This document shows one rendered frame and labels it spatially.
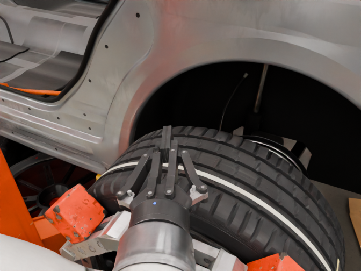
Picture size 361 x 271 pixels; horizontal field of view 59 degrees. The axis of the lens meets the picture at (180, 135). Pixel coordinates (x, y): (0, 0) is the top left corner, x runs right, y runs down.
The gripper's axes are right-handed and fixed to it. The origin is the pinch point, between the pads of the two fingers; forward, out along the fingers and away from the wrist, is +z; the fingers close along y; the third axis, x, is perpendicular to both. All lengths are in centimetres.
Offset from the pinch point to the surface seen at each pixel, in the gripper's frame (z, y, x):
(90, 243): -5.1, -17.5, -18.5
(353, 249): 71, 83, -133
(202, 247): -9.7, 4.4, -15.4
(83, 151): 48, -38, -34
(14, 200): 5.2, -36.6, -15.4
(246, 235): -9.4, 12.0, -13.5
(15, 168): 77, -90, -60
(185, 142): 11.8, 2.1, -8.4
